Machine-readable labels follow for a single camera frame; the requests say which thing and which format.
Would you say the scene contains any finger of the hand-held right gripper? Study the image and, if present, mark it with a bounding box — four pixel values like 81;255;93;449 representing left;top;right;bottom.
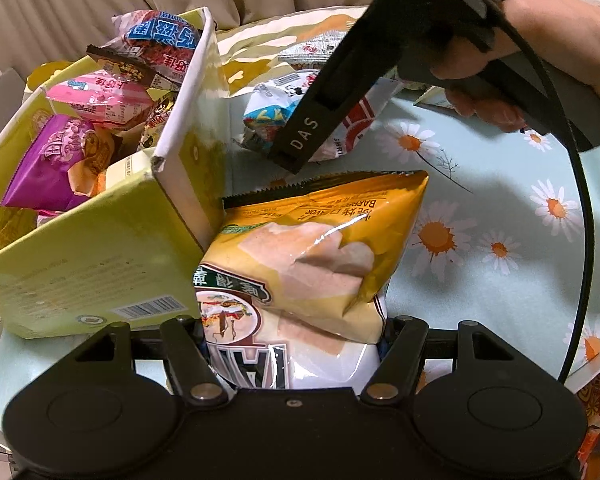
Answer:
267;2;416;175

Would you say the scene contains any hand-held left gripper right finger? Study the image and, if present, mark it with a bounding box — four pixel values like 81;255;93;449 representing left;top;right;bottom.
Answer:
360;316;520;407

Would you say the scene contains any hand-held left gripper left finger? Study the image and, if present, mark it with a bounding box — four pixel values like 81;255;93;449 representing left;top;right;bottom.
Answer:
67;316;231;407

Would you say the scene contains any white and red snack packet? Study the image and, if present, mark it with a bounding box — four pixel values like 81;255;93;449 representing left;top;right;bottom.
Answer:
310;77;406;162

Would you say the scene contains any white and brown snack bag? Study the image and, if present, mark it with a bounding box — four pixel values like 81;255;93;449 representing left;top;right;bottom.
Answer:
197;290;388;391

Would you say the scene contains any yellow chip bag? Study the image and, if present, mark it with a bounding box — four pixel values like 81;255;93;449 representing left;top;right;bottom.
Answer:
198;170;429;346

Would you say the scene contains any yellow-green cardboard box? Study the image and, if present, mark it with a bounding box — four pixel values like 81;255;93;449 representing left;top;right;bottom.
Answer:
0;6;231;339

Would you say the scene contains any small brown yellow snack packet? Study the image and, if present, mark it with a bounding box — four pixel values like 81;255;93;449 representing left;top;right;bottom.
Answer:
137;92;181;151

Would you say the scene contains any blue red white snack packet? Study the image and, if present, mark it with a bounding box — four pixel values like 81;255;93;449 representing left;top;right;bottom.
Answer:
112;9;206;63

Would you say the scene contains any pale yellow snack packet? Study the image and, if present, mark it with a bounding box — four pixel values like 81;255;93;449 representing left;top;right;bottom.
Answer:
97;149;156;196

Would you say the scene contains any dark brown snack packet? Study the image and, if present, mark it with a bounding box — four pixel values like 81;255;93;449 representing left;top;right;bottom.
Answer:
86;44;181;91

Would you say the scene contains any pink snack packet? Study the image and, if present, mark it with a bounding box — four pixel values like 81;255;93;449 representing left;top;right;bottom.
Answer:
45;71;156;128

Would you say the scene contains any purple snack bag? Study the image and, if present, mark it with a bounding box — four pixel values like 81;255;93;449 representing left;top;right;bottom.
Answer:
1;114;116;211

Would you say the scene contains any person's right hand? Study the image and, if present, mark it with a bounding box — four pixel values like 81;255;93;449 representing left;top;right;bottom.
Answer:
431;0;600;134

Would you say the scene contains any silver snack packet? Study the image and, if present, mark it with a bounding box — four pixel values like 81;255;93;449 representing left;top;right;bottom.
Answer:
278;30;361;68

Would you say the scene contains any green and yellow snack packet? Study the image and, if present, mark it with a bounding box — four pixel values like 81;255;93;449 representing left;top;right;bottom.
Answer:
414;85;456;109

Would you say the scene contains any floral striped blanket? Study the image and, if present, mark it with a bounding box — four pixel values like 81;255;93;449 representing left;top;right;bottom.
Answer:
215;5;376;96

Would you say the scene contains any light blue daisy tablecloth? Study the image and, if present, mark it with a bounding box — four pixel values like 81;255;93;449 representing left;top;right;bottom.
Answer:
0;77;600;411

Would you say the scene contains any orange snack packet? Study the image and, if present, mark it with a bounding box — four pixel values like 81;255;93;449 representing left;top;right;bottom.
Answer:
575;372;600;461

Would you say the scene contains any black cable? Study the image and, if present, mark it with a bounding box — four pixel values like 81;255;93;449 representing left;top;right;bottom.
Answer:
497;0;593;383

